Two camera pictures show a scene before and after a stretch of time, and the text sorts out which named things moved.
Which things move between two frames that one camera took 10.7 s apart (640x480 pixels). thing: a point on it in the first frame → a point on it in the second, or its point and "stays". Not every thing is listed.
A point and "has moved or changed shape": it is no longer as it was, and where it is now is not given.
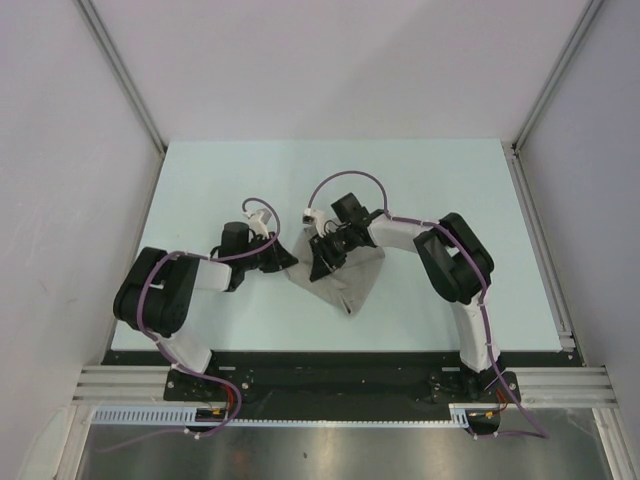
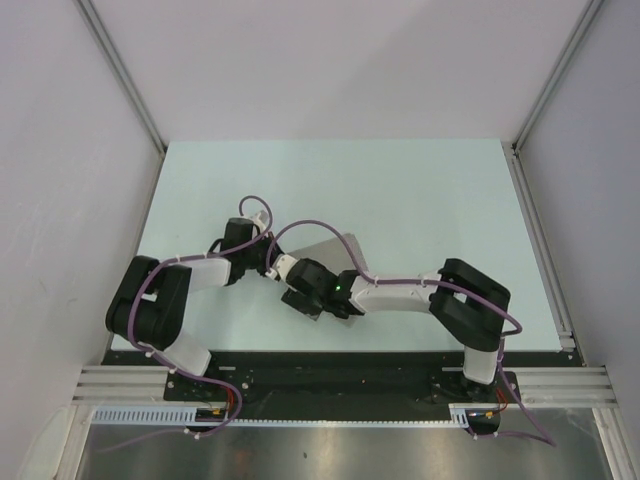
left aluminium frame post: [124, 72] stays
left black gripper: [278, 258] stays
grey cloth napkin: [350, 283] has moved or changed shape
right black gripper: [326, 260] → [298, 300]
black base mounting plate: [342, 386] stays
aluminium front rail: [540, 386] stays
